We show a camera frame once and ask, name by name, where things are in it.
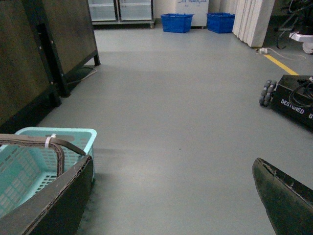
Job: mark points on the blue crate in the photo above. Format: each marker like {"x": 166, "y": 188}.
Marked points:
{"x": 176, "y": 23}
{"x": 220, "y": 22}

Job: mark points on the dark wooden display stand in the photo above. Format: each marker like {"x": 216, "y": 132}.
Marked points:
{"x": 43, "y": 43}

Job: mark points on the glass door refrigerator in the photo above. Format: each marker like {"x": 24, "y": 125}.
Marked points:
{"x": 105, "y": 12}

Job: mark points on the white power strip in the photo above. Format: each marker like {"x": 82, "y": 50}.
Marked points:
{"x": 262, "y": 51}

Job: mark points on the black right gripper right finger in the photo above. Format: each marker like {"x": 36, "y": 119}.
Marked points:
{"x": 288, "y": 202}

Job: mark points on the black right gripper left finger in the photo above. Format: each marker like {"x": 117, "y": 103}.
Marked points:
{"x": 55, "y": 210}

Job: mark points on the white chest freezer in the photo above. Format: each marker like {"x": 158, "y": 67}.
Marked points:
{"x": 199, "y": 9}

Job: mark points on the blue crate right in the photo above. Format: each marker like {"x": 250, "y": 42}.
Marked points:
{"x": 220, "y": 22}

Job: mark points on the blue crate left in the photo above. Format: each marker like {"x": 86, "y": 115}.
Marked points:
{"x": 176, "y": 23}

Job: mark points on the light blue plastic basket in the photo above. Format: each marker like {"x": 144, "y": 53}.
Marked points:
{"x": 24, "y": 171}

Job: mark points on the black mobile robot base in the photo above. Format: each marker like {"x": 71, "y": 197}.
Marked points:
{"x": 291, "y": 96}

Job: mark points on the white folded panels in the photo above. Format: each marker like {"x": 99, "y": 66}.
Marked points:
{"x": 251, "y": 21}

